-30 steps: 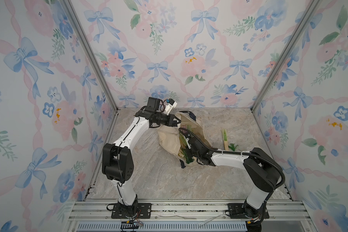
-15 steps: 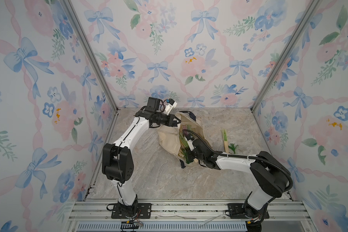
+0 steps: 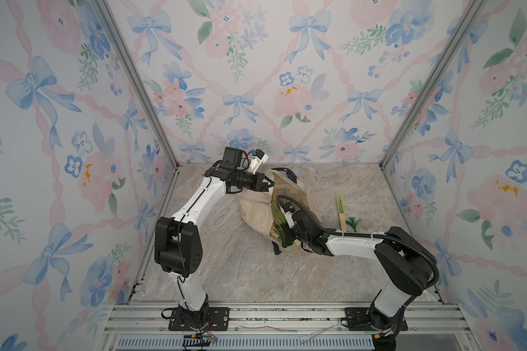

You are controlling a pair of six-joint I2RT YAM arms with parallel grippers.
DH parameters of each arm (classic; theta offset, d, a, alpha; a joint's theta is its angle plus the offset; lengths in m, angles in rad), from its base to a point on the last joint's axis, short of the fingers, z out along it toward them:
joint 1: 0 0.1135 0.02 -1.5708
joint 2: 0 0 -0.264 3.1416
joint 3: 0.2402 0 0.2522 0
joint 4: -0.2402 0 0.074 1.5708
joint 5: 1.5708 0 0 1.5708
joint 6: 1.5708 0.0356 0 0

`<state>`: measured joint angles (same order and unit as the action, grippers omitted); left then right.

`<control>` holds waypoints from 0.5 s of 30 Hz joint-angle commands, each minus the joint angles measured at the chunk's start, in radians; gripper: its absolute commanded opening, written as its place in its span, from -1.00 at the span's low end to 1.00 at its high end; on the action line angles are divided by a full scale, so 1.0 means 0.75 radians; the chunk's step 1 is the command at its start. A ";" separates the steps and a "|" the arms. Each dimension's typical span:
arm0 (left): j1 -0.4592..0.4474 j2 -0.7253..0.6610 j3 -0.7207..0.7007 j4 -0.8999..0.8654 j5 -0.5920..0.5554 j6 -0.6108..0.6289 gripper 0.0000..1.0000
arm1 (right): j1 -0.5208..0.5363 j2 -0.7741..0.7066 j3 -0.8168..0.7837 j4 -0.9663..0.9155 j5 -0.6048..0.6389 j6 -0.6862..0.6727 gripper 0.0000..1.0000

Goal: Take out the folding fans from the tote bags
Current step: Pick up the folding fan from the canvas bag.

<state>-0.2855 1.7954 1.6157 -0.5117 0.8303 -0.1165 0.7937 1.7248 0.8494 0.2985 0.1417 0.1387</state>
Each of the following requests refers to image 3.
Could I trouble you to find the beige tote bag navy handles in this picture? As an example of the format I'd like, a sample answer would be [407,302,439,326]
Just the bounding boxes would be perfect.
[238,168,320,252]

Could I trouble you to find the green bamboo folding fan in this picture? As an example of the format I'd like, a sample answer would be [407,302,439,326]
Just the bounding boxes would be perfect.
[335,195,361,233]
[271,203,293,248]

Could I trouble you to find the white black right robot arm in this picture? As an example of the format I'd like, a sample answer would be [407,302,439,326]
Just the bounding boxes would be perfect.
[284,209,439,333]

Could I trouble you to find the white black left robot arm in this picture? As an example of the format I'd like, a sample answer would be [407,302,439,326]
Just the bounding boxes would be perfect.
[154,147,274,312]

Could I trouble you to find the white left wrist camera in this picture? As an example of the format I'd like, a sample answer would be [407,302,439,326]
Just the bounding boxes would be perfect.
[247,149,269,174]

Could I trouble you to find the black corrugated cable conduit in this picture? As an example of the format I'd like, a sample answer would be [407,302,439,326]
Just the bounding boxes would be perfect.
[276,194,440,351]

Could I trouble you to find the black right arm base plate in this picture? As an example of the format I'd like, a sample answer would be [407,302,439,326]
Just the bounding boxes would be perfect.
[341,307,408,332]

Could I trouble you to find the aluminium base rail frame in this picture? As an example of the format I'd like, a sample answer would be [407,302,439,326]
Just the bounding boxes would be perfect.
[96,301,480,350]

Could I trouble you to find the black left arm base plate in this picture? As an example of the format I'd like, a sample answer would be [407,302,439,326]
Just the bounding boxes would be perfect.
[161,307,230,332]

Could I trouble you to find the aluminium corner post left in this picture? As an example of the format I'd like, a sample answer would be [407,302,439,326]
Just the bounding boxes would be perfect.
[91,0,179,169]

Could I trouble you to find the aluminium corner post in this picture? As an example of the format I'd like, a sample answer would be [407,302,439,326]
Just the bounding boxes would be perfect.
[91,0,179,169]
[379,0,485,171]

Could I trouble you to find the aluminium corner post right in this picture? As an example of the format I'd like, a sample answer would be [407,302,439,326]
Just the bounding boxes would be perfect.
[379,0,485,171]

